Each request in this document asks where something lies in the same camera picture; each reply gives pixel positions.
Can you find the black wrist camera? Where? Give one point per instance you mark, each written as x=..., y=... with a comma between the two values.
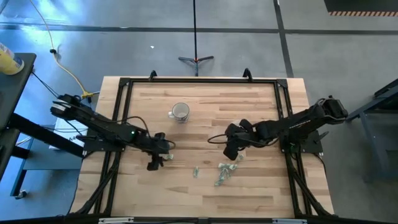
x=246, y=125
x=160, y=137

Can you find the white clamp bracket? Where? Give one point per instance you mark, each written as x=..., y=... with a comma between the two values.
x=115, y=220
x=289, y=221

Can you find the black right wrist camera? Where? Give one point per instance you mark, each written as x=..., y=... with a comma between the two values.
x=246, y=125

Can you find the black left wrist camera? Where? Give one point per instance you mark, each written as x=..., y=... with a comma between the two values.
x=160, y=137

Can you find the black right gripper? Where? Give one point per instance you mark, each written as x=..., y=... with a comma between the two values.
x=241, y=135

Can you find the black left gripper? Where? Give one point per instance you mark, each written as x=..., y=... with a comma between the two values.
x=155, y=145

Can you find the black tripod stand with pole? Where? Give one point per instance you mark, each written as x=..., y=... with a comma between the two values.
x=195, y=59

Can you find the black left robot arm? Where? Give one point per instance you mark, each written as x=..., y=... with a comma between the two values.
x=93, y=119

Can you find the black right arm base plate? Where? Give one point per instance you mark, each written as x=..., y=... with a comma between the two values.
x=312, y=141

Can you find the black mat with hazard stripes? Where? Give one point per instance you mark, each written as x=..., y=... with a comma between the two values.
x=362, y=7

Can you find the black side table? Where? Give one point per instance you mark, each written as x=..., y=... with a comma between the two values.
x=14, y=93

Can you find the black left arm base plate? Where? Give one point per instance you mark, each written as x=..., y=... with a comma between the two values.
x=96, y=144

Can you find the yellow cylindrical canister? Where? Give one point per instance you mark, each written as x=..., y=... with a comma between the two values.
x=9, y=62

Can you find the black aluminium table frame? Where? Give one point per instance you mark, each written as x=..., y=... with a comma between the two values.
x=281, y=99

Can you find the dark blue metal table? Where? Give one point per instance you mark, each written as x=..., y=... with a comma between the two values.
x=377, y=124

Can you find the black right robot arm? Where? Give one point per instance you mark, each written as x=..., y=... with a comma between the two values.
x=295, y=124

